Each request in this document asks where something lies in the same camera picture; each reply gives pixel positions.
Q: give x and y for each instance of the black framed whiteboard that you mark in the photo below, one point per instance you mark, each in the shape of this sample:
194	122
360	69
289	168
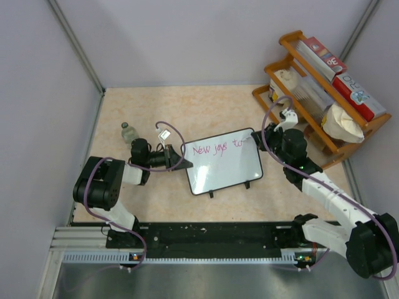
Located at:
222	161

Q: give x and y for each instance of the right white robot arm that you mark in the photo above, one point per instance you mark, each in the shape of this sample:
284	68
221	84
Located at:
367	240

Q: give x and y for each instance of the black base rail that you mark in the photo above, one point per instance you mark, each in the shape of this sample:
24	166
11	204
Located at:
212	240

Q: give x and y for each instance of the orange wooden shelf rack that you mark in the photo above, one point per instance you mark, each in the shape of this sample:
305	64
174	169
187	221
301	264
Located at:
340	150

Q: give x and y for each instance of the aluminium frame rail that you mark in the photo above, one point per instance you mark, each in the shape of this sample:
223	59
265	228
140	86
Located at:
79	238

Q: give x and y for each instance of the grey slotted cable duct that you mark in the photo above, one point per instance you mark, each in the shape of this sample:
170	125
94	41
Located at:
126	258

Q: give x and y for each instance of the red box top shelf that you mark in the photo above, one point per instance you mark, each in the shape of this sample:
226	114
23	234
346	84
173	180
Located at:
321	58

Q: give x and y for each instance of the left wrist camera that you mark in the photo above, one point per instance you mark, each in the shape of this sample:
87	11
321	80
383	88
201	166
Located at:
162	136

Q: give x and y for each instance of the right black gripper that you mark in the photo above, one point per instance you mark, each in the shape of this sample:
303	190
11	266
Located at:
262	137

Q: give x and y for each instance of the cream cloth bundle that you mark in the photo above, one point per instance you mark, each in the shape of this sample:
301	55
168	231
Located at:
340	126

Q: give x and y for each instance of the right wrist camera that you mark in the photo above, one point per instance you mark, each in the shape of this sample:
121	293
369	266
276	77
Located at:
290	120

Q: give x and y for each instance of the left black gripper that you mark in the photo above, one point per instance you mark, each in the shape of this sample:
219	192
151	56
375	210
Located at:
174	161

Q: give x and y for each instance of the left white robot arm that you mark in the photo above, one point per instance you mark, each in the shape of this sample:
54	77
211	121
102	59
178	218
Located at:
99	184

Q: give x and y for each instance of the brown block lower shelf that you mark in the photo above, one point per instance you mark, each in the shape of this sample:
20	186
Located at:
316	140

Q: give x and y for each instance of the white yellow jar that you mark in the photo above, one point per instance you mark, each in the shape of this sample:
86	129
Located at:
288	77

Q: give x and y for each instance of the red white box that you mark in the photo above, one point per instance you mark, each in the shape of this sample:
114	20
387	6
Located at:
367	106

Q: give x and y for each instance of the clear plastic bottle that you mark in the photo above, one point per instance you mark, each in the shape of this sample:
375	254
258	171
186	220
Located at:
129	133

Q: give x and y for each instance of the magenta capped marker pen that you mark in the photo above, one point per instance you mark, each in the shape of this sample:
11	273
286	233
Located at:
247	138

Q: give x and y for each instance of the clear plastic container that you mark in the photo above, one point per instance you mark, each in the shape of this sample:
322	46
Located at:
315	100

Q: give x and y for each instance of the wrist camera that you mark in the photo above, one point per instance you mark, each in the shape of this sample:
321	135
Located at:
290	120
162	136

